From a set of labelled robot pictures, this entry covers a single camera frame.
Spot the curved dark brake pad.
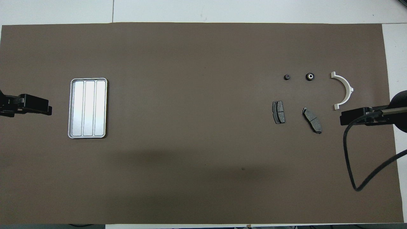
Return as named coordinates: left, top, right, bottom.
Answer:
left=302, top=107, right=322, bottom=134

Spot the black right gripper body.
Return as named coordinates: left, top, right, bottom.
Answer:
left=365, top=107, right=393, bottom=126

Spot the brown table mat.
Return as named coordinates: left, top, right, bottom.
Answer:
left=0, top=22, right=404, bottom=225

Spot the silver metal tray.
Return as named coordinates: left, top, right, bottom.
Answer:
left=68, top=78, right=108, bottom=139

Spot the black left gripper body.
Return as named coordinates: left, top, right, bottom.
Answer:
left=0, top=90, right=24, bottom=117

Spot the rectangular dark brake pad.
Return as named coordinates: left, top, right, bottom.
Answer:
left=272, top=101, right=286, bottom=124

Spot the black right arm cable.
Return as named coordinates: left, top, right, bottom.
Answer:
left=343, top=108, right=407, bottom=192

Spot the white half ring bracket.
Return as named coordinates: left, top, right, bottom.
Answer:
left=331, top=71, right=354, bottom=110

